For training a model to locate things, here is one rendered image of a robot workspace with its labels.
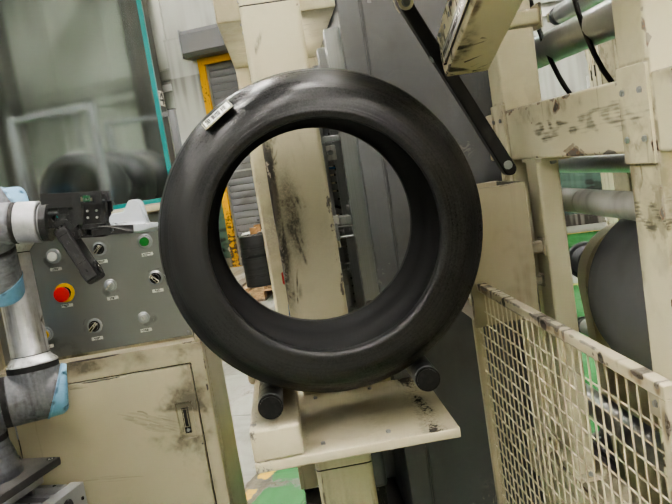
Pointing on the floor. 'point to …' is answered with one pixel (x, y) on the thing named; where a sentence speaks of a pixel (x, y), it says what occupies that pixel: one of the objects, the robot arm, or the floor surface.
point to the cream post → (303, 214)
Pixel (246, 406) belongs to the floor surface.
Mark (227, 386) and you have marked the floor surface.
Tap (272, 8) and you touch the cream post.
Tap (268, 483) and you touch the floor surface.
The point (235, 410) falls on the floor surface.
